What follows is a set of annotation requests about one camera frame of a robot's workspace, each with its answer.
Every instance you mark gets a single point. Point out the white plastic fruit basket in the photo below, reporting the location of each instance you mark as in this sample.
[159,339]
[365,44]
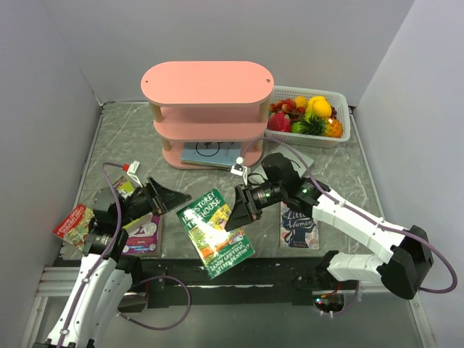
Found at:
[340,111]

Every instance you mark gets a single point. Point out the red toy cherries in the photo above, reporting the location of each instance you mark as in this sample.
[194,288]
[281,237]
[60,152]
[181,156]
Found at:
[286,106]

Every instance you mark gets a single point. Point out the aluminium rail frame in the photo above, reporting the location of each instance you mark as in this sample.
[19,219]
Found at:
[298,273]

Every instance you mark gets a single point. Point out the light blue book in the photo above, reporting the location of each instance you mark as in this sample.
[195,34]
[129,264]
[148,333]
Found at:
[212,152]

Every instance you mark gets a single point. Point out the red Treehouse book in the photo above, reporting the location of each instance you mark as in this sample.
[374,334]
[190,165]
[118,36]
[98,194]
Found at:
[74,228]

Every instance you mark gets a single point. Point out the pink toy dragon fruit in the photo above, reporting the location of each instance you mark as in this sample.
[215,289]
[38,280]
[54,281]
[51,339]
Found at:
[279,121]

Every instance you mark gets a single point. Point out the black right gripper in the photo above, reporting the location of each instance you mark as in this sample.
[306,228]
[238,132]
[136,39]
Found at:
[243,213]

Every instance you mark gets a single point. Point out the lime green paperback book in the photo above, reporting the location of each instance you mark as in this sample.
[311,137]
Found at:
[124,186]

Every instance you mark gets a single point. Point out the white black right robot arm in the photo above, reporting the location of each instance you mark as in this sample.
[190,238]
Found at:
[398,259]

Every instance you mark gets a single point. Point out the pink three-tier shelf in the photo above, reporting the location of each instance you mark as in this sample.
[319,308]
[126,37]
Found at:
[208,101]

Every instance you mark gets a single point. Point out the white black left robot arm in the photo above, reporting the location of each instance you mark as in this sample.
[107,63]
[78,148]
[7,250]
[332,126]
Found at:
[105,272]

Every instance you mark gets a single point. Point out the toy pineapple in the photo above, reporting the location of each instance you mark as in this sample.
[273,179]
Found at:
[327,127]

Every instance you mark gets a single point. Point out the Little Women book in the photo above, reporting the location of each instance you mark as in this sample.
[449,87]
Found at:
[297,230]

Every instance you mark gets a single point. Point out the small yellow toy fruit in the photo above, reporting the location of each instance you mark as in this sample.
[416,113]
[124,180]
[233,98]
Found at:
[301,101]

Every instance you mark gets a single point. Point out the green Treehouse book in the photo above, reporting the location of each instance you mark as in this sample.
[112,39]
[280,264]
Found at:
[219,250]

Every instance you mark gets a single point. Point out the purple paperback book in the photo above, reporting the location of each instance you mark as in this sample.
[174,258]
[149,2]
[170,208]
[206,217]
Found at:
[144,237]

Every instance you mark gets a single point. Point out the black mounting base plate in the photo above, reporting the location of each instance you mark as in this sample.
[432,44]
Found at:
[163,291]

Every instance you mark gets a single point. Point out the grey white book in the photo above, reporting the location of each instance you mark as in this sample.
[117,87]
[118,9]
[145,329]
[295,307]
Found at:
[258,176]

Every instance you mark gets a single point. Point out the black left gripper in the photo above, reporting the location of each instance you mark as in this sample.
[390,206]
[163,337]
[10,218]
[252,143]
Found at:
[161,199]

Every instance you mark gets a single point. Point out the Wuthering Heights dark blue book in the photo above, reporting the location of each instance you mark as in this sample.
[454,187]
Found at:
[206,165]

